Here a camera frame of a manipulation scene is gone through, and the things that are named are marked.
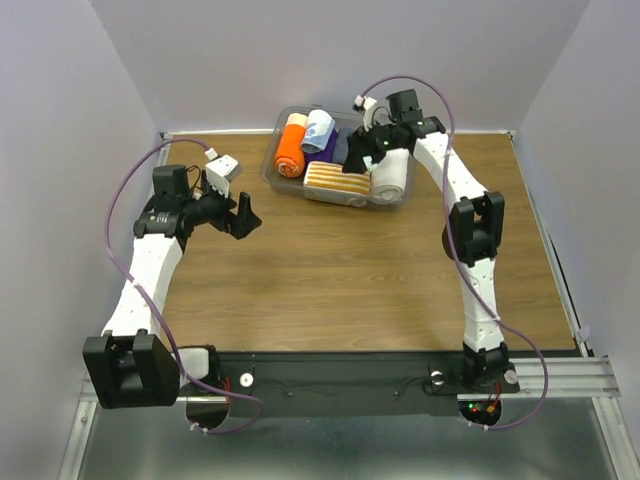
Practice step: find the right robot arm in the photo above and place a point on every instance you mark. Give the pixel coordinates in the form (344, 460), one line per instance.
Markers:
(473, 217)

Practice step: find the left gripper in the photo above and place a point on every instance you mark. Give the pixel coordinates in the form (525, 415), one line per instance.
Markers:
(238, 225)

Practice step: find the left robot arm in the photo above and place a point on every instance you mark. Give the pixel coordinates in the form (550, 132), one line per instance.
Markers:
(128, 364)

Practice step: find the purple rolled towel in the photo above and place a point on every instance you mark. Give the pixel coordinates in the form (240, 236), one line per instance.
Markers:
(325, 155)

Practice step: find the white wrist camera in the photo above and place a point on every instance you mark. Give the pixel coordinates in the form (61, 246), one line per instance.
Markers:
(366, 107)
(221, 172)

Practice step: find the clear plastic bin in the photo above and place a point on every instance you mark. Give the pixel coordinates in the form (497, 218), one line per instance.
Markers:
(294, 186)

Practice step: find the mint rolled towel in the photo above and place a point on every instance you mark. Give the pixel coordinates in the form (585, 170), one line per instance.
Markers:
(369, 164)

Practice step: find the aluminium frame rail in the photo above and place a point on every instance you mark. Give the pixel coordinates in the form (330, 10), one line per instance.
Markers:
(323, 278)

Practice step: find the orange rolled towel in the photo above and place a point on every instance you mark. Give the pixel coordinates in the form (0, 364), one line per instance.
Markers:
(289, 158)

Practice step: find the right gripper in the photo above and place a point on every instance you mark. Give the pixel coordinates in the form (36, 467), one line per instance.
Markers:
(361, 143)

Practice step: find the light blue towel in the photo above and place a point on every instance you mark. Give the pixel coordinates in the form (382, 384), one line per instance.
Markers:
(319, 127)

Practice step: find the white rolled towel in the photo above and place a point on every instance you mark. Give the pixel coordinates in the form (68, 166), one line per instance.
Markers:
(389, 177)

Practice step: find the yellow striped towel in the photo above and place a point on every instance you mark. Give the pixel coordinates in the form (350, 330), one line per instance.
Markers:
(326, 182)

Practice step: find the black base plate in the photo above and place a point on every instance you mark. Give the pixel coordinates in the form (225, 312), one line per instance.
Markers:
(349, 384)

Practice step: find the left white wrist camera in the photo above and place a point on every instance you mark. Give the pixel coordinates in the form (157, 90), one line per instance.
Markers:
(221, 172)

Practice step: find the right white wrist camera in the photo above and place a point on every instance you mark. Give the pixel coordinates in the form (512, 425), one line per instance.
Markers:
(366, 107)

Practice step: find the dark grey rolled towel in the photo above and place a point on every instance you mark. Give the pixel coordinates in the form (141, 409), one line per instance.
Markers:
(341, 148)

